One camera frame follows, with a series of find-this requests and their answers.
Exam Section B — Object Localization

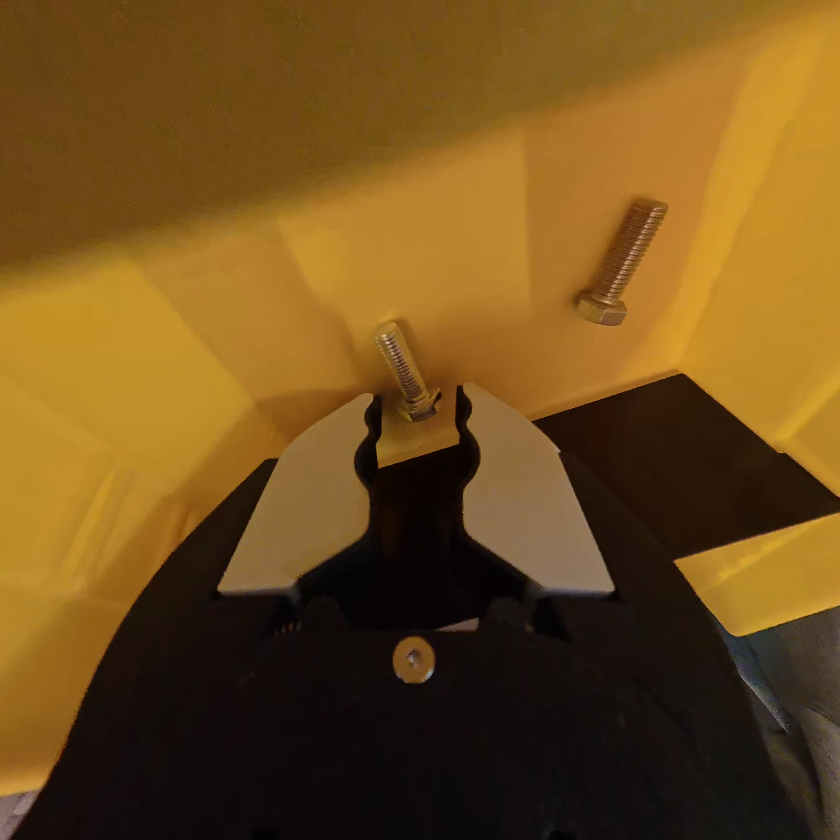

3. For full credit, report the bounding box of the silver hex bolt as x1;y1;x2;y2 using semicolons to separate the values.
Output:
575;198;669;327
374;320;442;424

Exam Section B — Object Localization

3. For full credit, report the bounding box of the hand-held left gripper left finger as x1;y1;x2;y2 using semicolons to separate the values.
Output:
217;392;383;597

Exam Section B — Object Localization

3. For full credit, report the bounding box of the yellow plastic bin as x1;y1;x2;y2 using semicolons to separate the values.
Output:
0;0;840;795

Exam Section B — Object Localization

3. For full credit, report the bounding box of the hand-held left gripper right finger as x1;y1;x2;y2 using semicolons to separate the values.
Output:
455;382;616;597

